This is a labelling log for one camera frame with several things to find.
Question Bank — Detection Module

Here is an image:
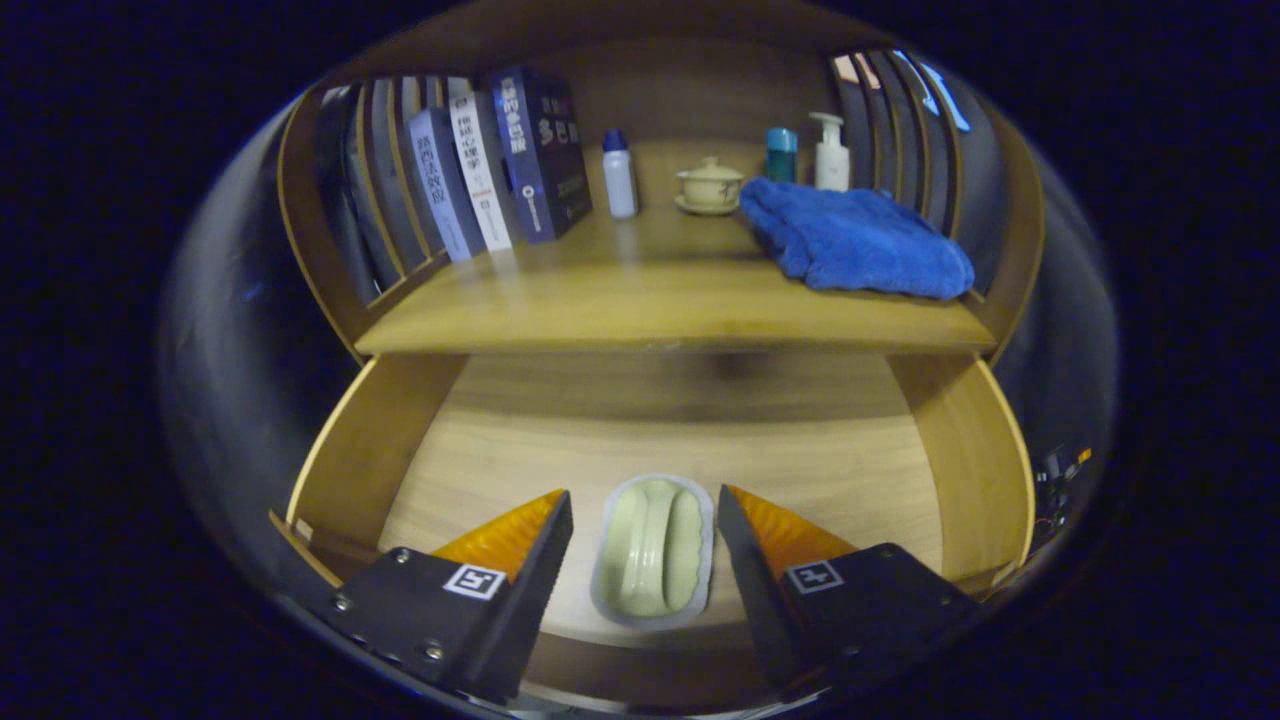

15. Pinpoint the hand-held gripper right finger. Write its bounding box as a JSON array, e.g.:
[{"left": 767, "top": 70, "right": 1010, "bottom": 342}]
[{"left": 716, "top": 484, "right": 986, "bottom": 701}]

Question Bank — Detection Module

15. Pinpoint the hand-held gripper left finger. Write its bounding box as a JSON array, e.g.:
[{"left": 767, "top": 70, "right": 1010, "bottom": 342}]
[{"left": 318, "top": 488, "right": 576, "bottom": 703}]

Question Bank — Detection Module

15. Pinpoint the pale green handled scrubber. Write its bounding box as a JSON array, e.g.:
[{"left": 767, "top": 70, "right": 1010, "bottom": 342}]
[{"left": 590, "top": 474, "right": 717, "bottom": 631}]

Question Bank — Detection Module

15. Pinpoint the wooden drawer with black knob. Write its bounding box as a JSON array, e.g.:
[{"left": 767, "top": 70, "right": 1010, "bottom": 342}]
[{"left": 268, "top": 348, "right": 1037, "bottom": 713}]

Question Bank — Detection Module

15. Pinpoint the wooden countertop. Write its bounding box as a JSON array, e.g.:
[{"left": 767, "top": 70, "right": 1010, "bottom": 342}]
[{"left": 355, "top": 140, "right": 1001, "bottom": 356}]

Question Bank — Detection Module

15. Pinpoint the black device with orange part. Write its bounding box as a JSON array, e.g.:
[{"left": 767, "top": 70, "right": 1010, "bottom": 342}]
[{"left": 1035, "top": 445, "right": 1093, "bottom": 541}]

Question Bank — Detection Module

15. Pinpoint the blue towel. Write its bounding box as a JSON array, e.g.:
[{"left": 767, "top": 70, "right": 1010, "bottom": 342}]
[{"left": 738, "top": 176, "right": 976, "bottom": 301}]

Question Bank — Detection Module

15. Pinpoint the beige lidded teacup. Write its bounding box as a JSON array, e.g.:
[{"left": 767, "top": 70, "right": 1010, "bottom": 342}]
[{"left": 675, "top": 156, "right": 746, "bottom": 216}]

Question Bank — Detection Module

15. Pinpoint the black backdrop cloth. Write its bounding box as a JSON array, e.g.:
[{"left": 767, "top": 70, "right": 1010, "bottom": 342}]
[{"left": 158, "top": 50, "right": 1119, "bottom": 601}]

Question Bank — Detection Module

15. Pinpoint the white bottle with blue cap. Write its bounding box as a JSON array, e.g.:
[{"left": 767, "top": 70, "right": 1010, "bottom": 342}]
[{"left": 602, "top": 128, "right": 639, "bottom": 220}]

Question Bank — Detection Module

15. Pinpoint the white pump bottle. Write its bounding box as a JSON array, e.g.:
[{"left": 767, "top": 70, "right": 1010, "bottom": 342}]
[{"left": 808, "top": 111, "right": 852, "bottom": 192}]

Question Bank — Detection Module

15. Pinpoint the light blue book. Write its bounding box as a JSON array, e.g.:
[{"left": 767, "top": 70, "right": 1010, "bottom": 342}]
[{"left": 408, "top": 105, "right": 488, "bottom": 263}]

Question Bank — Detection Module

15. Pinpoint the teal bottle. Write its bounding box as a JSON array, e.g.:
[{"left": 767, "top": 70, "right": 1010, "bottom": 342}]
[{"left": 765, "top": 127, "right": 799, "bottom": 184}]

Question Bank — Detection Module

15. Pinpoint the white book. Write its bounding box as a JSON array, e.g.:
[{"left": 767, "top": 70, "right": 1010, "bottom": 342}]
[{"left": 448, "top": 90, "right": 523, "bottom": 253}]

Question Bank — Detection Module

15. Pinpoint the dark blue book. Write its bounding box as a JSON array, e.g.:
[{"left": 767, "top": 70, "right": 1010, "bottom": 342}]
[{"left": 490, "top": 66, "right": 594, "bottom": 244}]

